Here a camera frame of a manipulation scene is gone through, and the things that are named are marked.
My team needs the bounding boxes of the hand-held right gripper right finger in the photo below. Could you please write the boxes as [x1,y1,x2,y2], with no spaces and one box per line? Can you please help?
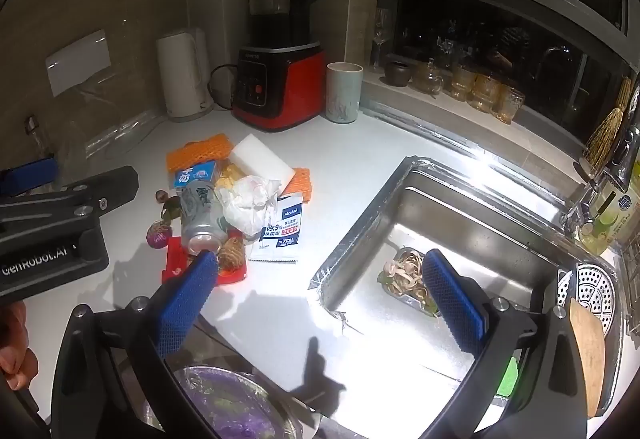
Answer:
[420,249,603,439]

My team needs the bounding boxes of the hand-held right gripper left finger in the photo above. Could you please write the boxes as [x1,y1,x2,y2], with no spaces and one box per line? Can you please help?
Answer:
[50,250,221,439]

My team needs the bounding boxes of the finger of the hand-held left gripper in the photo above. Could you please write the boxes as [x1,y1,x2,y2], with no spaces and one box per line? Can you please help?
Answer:
[0,158,59,198]
[0,166,140,235]

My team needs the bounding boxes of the red snack packet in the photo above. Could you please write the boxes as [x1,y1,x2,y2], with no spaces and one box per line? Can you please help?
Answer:
[161,235,248,287]

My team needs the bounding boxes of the purple onion piece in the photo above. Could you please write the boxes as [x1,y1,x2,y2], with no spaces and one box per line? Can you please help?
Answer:
[146,221,173,250]

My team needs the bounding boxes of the silver drink can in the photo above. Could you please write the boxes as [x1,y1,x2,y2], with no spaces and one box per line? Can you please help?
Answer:
[180,179,223,256]

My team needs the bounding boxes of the blue milk carton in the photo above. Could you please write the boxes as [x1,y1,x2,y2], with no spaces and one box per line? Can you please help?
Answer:
[173,159,221,197]

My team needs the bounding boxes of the orange foam fruit net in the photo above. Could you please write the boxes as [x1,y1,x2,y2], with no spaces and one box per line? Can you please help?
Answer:
[166,133,235,174]
[280,166,313,204]

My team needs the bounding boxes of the white tissue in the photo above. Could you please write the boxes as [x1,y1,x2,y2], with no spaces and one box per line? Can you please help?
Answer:
[217,175,278,240]

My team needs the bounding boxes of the trash bin with purple bag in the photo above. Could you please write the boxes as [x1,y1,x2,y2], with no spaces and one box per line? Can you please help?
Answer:
[170,366,301,439]

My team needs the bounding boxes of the white and blue wipe packet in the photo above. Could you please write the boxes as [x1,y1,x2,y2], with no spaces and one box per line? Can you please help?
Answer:
[248,191,305,264]

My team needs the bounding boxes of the orange peel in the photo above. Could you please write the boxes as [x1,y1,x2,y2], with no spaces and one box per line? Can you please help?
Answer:
[215,161,241,190]

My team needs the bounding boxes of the white foam block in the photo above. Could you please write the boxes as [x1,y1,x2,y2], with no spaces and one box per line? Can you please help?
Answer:
[227,134,296,194]

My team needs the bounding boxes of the person's left hand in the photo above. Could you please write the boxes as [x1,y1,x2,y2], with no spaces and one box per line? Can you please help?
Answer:
[0,301,40,391]

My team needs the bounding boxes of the glass bottle with metal cap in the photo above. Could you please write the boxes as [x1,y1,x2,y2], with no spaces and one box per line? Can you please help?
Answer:
[25,115,51,154]

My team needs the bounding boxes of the foil tray of food scraps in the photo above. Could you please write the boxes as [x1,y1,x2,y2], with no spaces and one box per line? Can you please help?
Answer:
[377,246,446,317]

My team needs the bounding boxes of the clear plastic bag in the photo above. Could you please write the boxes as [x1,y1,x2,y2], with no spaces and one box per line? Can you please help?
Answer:
[55,79,151,160]

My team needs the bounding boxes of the stainless steel sink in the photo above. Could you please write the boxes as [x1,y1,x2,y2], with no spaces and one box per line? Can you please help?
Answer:
[309,156,626,420]

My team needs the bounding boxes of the green sponge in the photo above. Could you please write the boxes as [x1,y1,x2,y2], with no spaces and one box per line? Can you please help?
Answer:
[500,354,521,397]

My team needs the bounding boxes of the white plate in sink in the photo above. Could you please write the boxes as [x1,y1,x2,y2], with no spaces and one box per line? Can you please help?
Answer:
[557,263,617,335]

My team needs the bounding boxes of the white electric kettle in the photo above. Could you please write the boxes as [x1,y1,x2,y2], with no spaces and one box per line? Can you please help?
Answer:
[156,28,213,122]

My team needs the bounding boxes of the wooden cutting board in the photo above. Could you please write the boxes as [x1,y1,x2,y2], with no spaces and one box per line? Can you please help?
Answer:
[569,297,607,418]

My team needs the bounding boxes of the chrome faucet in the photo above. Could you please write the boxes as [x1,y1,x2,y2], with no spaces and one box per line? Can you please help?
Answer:
[560,126,640,240]

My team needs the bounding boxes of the dish soap bottle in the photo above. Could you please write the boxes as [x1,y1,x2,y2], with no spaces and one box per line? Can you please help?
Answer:
[580,159,640,255]

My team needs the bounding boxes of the amber drinking glass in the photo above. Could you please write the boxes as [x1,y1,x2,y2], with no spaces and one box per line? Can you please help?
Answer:
[450,65,477,100]
[495,86,526,124]
[470,73,502,114]

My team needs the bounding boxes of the red and black blender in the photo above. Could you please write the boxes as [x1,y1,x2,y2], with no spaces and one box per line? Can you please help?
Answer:
[231,0,328,132]

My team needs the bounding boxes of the straw brush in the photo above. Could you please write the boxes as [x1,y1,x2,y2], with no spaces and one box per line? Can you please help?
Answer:
[585,76,633,174]

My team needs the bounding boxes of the clear glass teapot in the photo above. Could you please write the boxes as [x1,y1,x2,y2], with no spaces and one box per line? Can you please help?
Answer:
[412,59,445,94]

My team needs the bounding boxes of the pale ceramic cup with flower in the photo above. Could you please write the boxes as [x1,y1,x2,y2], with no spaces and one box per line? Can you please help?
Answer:
[326,62,364,124]

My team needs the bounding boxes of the clear wine glass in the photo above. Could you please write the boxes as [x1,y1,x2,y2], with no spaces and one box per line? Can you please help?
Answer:
[371,9,394,74]

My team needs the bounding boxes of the black power cable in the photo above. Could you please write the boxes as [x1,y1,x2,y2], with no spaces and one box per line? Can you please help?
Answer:
[208,64,239,112]

